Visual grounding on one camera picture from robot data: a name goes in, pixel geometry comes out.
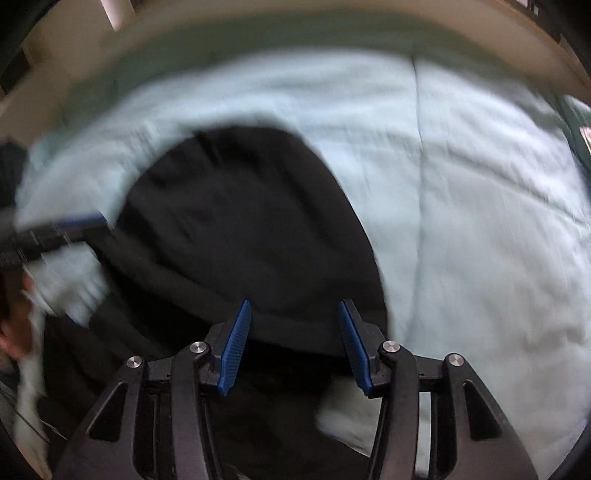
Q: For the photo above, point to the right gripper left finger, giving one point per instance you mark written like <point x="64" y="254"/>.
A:
<point x="152" y="420"/>

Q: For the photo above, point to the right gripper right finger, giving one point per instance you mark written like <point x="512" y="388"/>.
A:
<point x="471" y="437"/>

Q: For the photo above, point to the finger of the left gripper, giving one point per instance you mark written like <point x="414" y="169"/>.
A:
<point x="54" y="235"/>

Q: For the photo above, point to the black hooded jacket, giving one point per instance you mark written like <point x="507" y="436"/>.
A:
<point x="229" y="215"/>

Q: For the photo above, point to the person's left hand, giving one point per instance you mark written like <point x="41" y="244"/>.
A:
<point x="16" y="306"/>

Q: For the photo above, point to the light teal quilt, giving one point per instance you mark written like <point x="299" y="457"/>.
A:
<point x="462" y="176"/>

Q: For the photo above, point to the pink quilted pillow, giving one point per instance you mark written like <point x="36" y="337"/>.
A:
<point x="585" y="132"/>

